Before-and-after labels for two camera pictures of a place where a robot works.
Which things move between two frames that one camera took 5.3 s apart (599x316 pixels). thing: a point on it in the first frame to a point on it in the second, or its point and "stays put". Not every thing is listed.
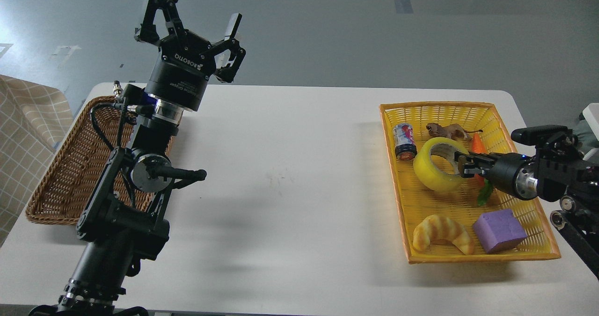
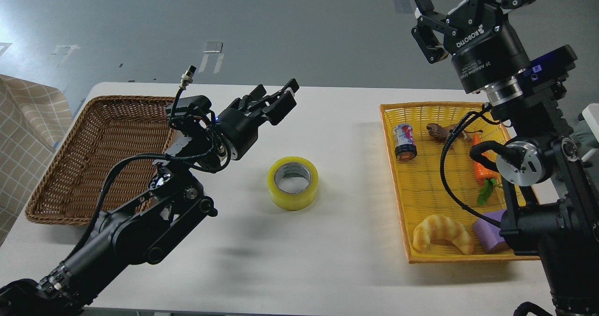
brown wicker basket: x=63 y=193 stays put
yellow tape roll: x=431 y=178 to x=293 y=183
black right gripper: x=513 y=173 to x=485 y=53
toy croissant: x=434 y=227 stays put
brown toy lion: x=454 y=130 stays put
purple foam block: x=498 y=229 stays put
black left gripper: x=179 y=76 to x=239 y=130
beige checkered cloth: x=34 y=118 stays put
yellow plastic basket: x=443 y=217 stays put
